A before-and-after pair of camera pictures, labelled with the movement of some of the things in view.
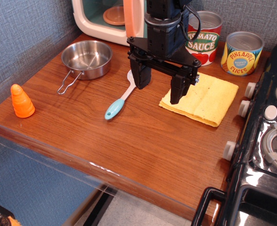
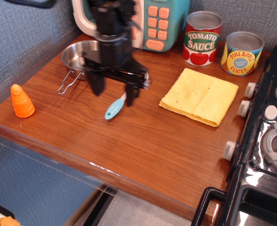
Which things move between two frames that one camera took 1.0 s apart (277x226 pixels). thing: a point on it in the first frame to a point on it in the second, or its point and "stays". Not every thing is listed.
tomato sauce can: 206,49 stays
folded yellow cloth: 207,100 stays
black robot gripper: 164,48 to 116,59
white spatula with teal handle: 118,104 stays
